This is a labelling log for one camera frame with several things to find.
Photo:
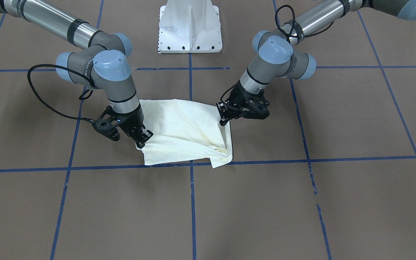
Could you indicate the blue tape line lengthwise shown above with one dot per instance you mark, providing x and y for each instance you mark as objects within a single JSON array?
[{"x": 192, "y": 186}]

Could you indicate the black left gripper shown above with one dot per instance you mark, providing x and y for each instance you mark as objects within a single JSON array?
[{"x": 236, "y": 96}]

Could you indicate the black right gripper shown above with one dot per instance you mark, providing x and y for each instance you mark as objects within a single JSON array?
[{"x": 133, "y": 123}]

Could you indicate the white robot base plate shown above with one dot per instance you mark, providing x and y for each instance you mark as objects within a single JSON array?
[{"x": 189, "y": 26}]

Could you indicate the cream long-sleeve cat shirt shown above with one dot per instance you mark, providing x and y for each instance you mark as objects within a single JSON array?
[{"x": 184, "y": 131}]

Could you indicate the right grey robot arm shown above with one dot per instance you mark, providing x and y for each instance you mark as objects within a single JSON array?
[{"x": 100, "y": 65}]

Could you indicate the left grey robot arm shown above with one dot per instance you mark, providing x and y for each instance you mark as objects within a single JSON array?
[{"x": 276, "y": 57}]

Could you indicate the blue tape line crosswise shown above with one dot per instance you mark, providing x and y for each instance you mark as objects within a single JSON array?
[{"x": 228, "y": 68}]

